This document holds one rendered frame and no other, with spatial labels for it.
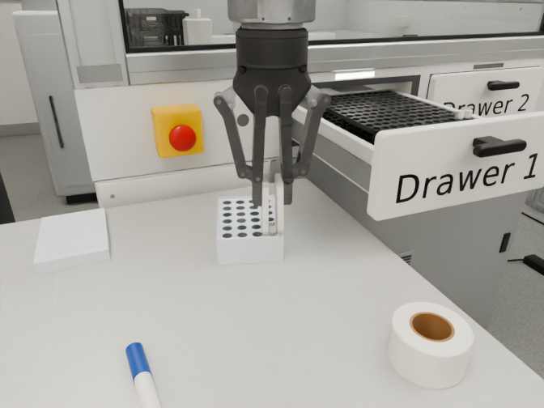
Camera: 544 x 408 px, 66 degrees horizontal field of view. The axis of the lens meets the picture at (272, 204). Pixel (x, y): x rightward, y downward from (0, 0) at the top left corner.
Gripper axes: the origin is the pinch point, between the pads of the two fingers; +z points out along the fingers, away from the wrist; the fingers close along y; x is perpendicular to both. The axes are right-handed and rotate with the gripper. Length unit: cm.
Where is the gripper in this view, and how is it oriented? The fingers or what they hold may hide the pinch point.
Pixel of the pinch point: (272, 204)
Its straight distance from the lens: 52.1
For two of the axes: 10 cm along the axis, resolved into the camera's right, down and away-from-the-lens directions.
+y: 10.0, -0.4, 0.8
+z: 0.0, 9.0, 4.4
